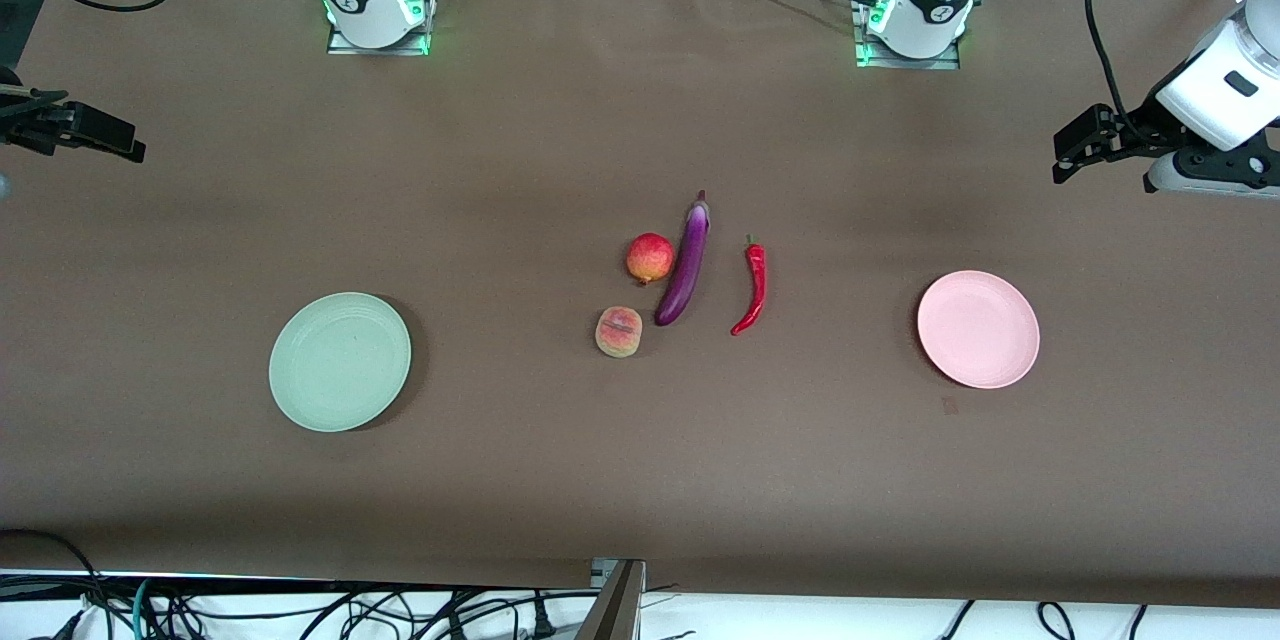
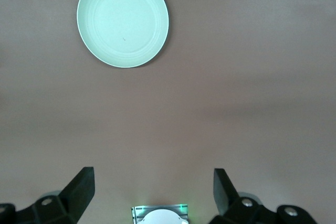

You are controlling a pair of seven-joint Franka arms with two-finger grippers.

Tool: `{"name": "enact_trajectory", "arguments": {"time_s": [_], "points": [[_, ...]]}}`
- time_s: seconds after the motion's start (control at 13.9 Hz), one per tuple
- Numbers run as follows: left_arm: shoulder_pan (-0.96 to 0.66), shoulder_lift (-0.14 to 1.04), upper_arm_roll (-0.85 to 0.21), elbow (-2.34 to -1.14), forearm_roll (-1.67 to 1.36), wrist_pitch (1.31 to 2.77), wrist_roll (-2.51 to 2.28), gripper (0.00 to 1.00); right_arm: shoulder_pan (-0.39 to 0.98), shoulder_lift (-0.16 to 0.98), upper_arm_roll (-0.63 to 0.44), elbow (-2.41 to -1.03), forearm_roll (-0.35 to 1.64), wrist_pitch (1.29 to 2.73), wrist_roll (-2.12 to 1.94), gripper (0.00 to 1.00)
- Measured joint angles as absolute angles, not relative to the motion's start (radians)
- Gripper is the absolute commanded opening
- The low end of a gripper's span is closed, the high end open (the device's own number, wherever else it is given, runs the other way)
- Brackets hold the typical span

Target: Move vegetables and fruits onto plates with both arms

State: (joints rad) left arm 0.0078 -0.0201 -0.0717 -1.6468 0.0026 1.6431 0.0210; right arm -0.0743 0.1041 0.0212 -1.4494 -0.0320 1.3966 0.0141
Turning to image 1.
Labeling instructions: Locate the red chili pepper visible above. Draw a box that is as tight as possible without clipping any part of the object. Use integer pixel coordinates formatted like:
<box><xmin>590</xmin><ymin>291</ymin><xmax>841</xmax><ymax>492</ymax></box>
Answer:
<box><xmin>730</xmin><ymin>235</ymin><xmax>768</xmax><ymax>337</ymax></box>

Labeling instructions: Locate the purple eggplant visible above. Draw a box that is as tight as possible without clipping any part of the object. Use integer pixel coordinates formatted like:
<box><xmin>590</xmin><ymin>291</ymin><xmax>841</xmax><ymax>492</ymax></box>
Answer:
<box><xmin>654</xmin><ymin>190</ymin><xmax>711</xmax><ymax>327</ymax></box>

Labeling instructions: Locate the red apple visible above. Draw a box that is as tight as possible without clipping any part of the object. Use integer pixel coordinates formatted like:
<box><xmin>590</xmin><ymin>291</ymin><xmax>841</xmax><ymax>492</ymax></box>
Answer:
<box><xmin>626</xmin><ymin>233</ymin><xmax>676</xmax><ymax>286</ymax></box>

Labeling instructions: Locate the yellow pink peach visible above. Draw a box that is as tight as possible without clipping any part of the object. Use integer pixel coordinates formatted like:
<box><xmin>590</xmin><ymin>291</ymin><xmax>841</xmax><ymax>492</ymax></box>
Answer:
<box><xmin>595</xmin><ymin>307</ymin><xmax>643</xmax><ymax>359</ymax></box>

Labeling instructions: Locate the pink plate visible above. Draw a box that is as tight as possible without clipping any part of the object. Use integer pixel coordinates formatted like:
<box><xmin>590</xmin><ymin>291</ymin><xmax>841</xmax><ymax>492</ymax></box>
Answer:
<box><xmin>917</xmin><ymin>270</ymin><xmax>1041</xmax><ymax>390</ymax></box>

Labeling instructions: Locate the pale green plate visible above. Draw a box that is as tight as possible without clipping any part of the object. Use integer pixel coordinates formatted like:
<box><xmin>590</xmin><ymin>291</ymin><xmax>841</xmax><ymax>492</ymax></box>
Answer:
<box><xmin>268</xmin><ymin>292</ymin><xmax>412</xmax><ymax>433</ymax></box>

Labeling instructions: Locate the brown table cover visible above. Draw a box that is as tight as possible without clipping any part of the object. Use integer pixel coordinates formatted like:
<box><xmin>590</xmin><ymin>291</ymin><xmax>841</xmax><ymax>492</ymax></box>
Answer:
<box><xmin>0</xmin><ymin>0</ymin><xmax>1280</xmax><ymax>609</ymax></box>

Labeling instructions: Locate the aluminium frame post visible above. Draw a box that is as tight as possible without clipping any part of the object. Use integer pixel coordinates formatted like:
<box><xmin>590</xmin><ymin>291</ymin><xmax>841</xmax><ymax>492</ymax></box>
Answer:
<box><xmin>580</xmin><ymin>558</ymin><xmax>647</xmax><ymax>640</ymax></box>

